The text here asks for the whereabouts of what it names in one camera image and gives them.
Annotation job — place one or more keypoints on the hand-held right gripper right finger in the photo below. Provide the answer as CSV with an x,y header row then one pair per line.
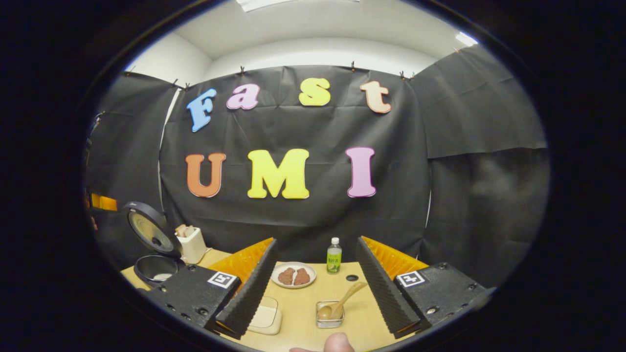
x,y
384,293

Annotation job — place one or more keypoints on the cream rice box clear lid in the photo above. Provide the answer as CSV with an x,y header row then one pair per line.
x,y
266,318

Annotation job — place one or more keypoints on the black backdrop cloth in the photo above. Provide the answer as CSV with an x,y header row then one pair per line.
x,y
313,220

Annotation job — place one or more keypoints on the brown meat piece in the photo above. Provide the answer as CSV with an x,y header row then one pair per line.
x,y
286,276
302,277

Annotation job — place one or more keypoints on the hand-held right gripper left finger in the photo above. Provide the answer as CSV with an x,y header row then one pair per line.
x,y
249,293

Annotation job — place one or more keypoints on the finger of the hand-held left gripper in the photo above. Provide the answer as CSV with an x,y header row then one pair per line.
x,y
105,202

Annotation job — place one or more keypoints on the wooden spoon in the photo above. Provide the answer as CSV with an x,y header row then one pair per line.
x,y
342,300

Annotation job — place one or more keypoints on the green label drink bottle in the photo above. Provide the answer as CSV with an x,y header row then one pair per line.
x,y
334,259

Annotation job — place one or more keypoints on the metal chopstick holder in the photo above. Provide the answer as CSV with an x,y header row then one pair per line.
x,y
337,323

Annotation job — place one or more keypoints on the ceiling light panel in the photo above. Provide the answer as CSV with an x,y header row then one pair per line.
x,y
466,39
293,4

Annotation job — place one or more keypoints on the round white plate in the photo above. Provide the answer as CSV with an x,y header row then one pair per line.
x,y
293,264

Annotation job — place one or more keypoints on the dark grey rice cooker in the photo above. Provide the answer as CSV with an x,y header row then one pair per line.
x,y
146,230

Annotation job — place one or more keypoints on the toast slice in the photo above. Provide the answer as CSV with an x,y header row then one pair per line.
x,y
181,231
189,229

